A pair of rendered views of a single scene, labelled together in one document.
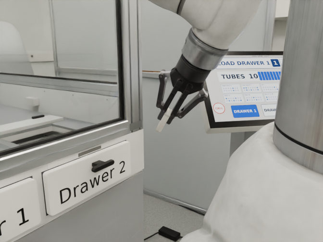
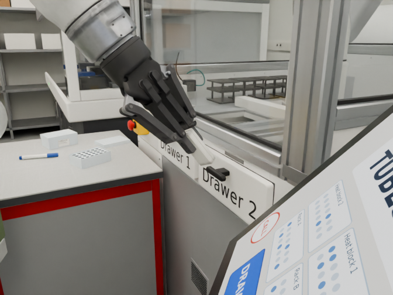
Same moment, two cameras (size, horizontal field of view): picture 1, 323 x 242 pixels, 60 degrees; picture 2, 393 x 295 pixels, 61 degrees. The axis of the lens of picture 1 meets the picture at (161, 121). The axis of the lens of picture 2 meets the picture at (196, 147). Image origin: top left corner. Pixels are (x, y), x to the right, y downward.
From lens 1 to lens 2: 110 cm
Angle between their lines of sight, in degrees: 112
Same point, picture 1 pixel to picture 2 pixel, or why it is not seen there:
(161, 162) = not seen: outside the picture
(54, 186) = not seen: hidden behind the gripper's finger
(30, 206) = (190, 160)
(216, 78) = (363, 155)
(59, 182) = not seen: hidden behind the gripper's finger
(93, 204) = (231, 219)
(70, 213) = (216, 202)
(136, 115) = (297, 160)
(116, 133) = (259, 160)
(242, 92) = (306, 257)
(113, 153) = (244, 179)
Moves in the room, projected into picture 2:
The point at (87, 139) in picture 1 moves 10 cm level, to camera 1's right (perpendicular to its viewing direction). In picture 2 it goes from (234, 143) to (215, 155)
